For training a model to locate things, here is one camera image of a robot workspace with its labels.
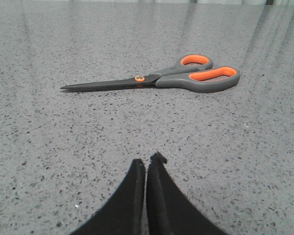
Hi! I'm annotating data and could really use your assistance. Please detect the grey orange handled scissors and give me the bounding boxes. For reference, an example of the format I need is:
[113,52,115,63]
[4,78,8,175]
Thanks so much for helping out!
[62,54,240,93]

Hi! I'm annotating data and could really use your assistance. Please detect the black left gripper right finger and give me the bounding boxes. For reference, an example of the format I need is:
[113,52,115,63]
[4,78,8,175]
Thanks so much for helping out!
[147,152,225,235]

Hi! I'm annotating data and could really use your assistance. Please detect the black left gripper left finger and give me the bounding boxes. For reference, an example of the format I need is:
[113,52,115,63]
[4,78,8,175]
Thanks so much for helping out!
[72,159,146,235]

